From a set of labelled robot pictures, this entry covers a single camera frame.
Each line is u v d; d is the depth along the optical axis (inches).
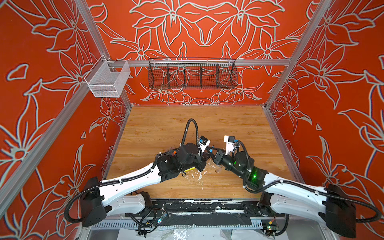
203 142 23.6
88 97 28.6
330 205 16.2
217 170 33.6
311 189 17.9
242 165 21.5
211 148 27.4
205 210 29.1
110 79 38.3
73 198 15.1
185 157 20.3
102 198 15.6
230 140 25.9
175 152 21.9
